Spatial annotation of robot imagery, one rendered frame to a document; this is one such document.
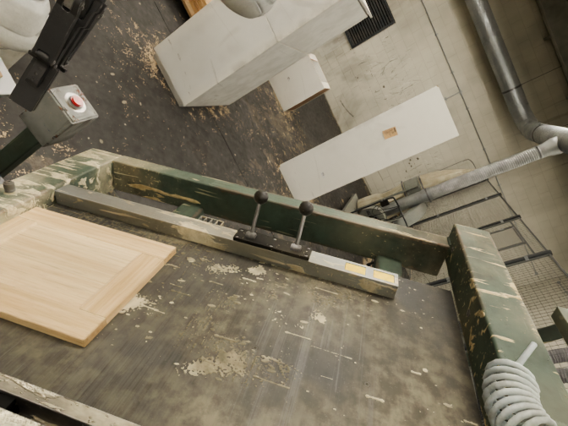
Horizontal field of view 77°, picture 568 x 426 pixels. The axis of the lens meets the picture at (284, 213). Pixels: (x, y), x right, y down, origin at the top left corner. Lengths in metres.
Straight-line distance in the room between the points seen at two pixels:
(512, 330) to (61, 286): 0.89
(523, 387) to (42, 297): 0.80
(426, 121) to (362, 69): 4.69
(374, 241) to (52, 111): 1.06
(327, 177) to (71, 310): 3.98
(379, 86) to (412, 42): 1.07
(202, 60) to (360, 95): 5.90
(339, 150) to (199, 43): 2.03
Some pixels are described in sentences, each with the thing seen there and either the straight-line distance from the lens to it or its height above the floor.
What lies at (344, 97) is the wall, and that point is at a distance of 8.89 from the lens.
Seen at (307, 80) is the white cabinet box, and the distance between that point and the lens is 5.75.
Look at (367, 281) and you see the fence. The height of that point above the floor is 1.58.
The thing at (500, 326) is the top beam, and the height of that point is 1.81.
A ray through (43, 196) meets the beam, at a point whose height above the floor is 0.90.
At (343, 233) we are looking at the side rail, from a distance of 1.11.
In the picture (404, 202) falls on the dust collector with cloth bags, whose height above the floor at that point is 1.02.
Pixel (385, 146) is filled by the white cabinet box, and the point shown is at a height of 1.31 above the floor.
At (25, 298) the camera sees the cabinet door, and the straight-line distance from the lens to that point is 0.85.
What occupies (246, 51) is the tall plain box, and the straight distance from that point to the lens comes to 3.18.
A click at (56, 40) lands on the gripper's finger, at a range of 0.57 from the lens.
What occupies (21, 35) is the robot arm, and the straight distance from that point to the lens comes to 1.37.
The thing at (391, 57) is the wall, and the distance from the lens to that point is 8.80.
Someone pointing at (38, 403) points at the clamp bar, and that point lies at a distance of 0.62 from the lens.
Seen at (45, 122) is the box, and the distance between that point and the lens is 1.38.
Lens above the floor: 1.84
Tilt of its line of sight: 25 degrees down
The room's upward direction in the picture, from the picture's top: 67 degrees clockwise
